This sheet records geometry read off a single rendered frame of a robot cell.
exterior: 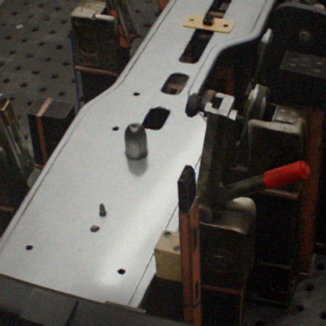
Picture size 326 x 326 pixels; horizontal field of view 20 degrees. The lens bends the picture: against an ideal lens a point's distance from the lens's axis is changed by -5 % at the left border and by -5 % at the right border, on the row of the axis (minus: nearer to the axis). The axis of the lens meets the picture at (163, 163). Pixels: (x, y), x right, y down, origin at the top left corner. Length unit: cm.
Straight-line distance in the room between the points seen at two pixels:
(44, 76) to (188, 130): 71
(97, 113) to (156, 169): 15
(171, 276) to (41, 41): 109
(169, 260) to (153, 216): 14
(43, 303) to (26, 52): 171
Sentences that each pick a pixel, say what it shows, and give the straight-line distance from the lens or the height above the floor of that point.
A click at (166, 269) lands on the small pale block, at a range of 110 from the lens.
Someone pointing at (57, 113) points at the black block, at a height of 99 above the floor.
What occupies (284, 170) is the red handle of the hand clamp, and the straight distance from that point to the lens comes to 106.
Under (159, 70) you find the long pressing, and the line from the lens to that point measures 145.
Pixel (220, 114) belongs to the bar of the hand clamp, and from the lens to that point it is 102.
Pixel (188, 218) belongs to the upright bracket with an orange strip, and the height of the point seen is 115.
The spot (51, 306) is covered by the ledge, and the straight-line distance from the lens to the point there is 39.
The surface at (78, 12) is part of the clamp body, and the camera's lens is 154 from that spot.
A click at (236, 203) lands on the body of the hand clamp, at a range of 115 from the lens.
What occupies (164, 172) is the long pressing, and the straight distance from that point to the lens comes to 127.
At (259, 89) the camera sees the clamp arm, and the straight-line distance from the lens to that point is 123.
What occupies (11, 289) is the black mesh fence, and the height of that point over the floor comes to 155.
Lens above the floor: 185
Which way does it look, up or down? 42 degrees down
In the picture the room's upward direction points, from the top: 4 degrees counter-clockwise
